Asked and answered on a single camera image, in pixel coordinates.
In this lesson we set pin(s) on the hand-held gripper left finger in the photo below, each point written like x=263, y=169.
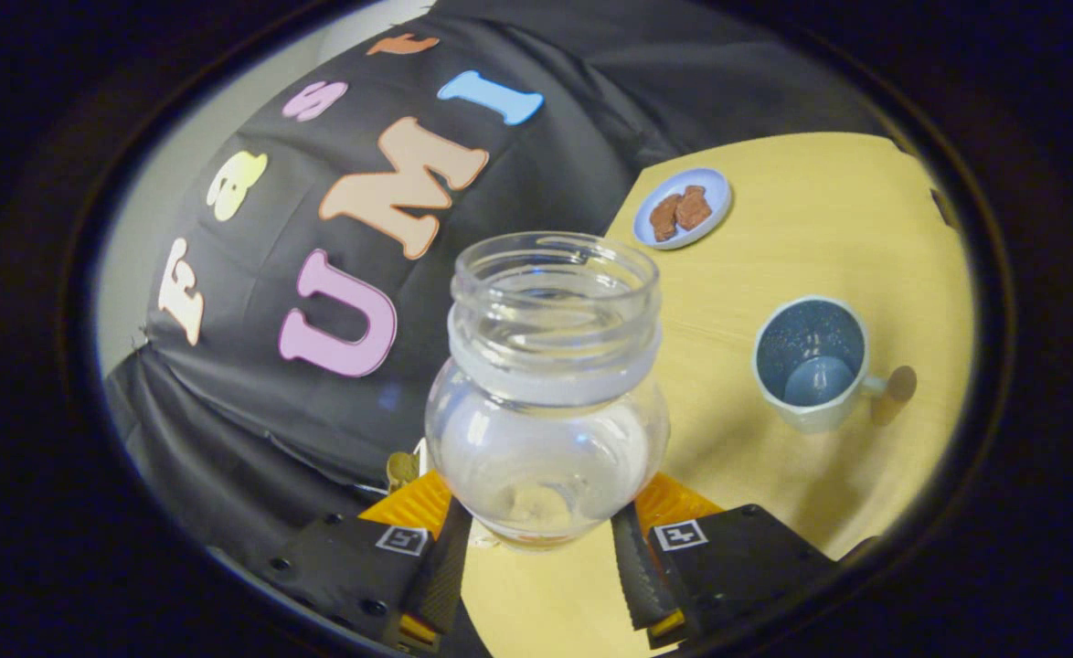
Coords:
x=440, y=576

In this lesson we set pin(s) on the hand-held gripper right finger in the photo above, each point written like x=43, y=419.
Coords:
x=637, y=576

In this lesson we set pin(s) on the white and blue cup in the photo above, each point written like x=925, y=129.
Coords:
x=811, y=347

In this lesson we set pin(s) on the light blue plate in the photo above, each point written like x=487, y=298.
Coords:
x=715, y=187

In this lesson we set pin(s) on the clear plastic bottle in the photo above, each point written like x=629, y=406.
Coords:
x=546, y=439

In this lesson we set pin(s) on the black backdrop cloth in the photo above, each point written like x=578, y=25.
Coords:
x=546, y=164

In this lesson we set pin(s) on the wooden table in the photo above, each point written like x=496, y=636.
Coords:
x=774, y=228

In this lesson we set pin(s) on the brown meat piece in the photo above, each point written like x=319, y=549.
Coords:
x=664, y=217
x=693, y=206

